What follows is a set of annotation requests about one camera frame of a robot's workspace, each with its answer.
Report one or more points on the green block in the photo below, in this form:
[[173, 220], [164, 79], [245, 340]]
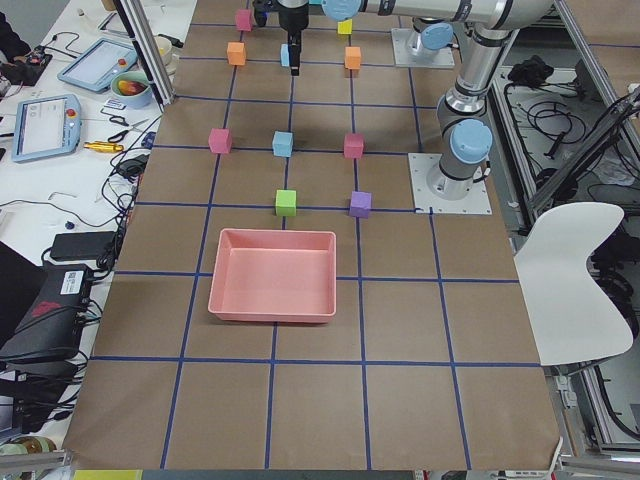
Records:
[[286, 203]]

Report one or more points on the pink plastic bin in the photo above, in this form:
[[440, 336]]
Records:
[[274, 276]]

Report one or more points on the light blue block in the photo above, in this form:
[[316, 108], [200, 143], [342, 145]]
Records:
[[282, 144], [284, 56]]

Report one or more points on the orange block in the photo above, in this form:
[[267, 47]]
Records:
[[352, 58], [236, 53]]

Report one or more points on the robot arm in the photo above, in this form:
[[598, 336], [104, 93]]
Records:
[[494, 23]]

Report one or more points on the dark pink block near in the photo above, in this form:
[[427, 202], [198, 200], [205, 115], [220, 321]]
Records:
[[353, 146]]

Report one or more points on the orange block near right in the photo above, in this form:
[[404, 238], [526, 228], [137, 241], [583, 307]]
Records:
[[352, 58]]

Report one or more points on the black power adapter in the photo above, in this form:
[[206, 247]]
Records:
[[81, 246]]

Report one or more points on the black handled scissors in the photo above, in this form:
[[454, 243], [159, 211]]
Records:
[[120, 136]]

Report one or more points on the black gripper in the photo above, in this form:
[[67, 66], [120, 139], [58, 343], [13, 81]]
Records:
[[291, 17]]

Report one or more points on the beige bowl with lemon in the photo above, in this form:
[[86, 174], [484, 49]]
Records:
[[165, 49]]

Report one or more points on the white chair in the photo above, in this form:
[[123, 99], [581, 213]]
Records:
[[571, 317]]

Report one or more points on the pink block far right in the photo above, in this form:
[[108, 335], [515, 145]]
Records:
[[243, 20]]

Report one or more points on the blue teach pendant near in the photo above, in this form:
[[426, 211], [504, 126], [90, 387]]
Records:
[[46, 128]]

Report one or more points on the brass cylinder tool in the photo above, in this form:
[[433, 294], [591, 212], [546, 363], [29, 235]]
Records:
[[104, 147]]

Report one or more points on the purple block left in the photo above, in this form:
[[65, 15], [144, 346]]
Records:
[[360, 204]]

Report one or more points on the blue teach pendant far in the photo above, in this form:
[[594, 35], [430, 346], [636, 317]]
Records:
[[95, 69]]

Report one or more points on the aluminium frame post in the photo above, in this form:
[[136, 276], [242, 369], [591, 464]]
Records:
[[139, 31]]

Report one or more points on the yellow block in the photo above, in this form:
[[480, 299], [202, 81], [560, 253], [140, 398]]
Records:
[[345, 27]]

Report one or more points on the blue teach pendant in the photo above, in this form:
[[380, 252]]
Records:
[[95, 69], [46, 128]]

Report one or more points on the orange block far right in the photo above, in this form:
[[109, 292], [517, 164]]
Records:
[[236, 53]]

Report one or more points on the black computer box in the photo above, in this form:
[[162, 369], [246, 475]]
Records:
[[40, 312]]

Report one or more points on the blue bowl with fruit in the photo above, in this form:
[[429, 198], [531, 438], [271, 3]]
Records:
[[132, 88]]

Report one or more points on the pink block far left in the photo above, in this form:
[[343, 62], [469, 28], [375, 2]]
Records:
[[220, 140]]

